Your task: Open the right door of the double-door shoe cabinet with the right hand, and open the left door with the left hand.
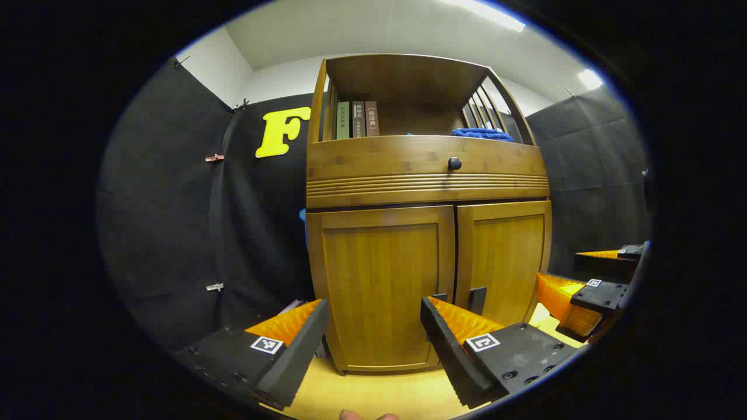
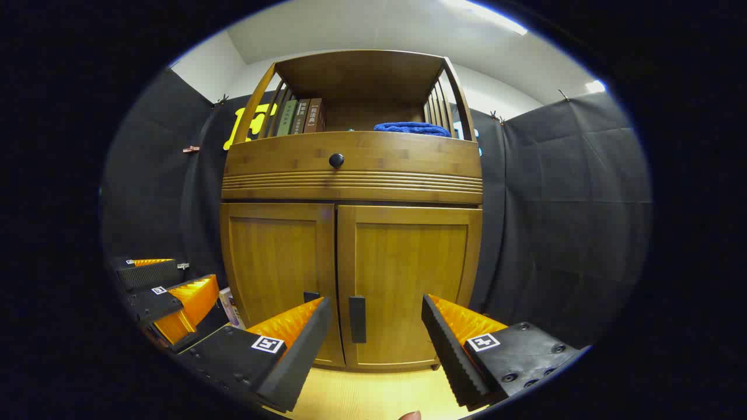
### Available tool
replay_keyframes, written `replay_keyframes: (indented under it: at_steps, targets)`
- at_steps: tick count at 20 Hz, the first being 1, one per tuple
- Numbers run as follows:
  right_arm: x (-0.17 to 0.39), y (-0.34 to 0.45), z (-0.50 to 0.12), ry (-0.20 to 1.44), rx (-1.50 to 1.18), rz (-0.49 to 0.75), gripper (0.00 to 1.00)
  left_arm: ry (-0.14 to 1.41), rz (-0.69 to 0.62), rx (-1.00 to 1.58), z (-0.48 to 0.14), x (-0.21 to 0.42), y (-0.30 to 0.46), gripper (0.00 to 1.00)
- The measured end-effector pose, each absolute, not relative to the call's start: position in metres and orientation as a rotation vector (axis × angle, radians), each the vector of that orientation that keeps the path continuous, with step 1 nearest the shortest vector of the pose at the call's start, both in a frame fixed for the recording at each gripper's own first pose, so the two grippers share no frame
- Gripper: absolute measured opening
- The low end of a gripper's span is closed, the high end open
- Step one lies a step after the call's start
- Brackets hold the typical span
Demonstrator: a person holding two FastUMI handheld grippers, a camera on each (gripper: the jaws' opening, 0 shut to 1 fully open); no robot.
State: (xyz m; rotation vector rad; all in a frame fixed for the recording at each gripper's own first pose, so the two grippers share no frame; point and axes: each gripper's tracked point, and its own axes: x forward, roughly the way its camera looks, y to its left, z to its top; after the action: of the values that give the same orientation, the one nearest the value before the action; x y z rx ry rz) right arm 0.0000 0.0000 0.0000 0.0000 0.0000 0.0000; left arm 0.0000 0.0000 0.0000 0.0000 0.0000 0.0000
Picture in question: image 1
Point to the black clip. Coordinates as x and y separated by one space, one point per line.
240 105

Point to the wooden shoe cabinet door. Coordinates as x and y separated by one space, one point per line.
505 256
379 280

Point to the red clip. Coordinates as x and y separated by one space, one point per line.
214 158

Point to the pale pink book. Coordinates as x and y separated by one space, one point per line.
292 307

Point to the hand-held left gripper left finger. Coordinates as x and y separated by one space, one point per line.
297 356

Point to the white clip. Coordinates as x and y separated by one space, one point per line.
214 287

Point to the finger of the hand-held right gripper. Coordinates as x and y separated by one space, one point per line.
601 296
604 267

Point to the small ceiling light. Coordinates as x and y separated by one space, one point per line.
590 79

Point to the black backdrop cloth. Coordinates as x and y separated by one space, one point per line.
163 204

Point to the long ceiling light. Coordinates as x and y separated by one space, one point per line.
490 14

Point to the brown book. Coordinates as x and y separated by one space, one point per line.
372 118

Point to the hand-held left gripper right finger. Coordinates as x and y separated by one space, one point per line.
452 361

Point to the wooden double-door shoe cabinet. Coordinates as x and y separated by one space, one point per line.
408 76

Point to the blue cloth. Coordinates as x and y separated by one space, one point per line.
481 135

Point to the grey book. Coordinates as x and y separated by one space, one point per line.
358 119

